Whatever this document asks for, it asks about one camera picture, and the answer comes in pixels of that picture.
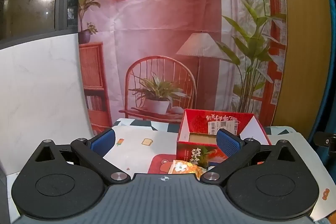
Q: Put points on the yellow wooden panel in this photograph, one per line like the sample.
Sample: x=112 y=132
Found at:
x=302 y=43

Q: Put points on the red bear mat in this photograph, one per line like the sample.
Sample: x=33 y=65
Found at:
x=160 y=163

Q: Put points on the patterned white tablecloth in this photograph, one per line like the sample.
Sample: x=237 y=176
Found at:
x=136 y=150

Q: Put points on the floral orange packet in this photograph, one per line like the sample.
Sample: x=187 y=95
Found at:
x=183 y=167

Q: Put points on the red cardboard box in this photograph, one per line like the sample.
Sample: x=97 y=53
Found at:
x=199 y=119

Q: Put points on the white marbled board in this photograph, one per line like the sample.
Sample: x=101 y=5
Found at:
x=39 y=95

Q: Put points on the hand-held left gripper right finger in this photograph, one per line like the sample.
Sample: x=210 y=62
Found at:
x=228 y=142

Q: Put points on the printed room backdrop cloth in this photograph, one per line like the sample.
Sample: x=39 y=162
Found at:
x=157 y=16

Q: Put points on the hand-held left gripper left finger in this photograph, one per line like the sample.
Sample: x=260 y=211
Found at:
x=103 y=141

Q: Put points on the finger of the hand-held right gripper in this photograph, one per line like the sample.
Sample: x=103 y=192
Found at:
x=325 y=141

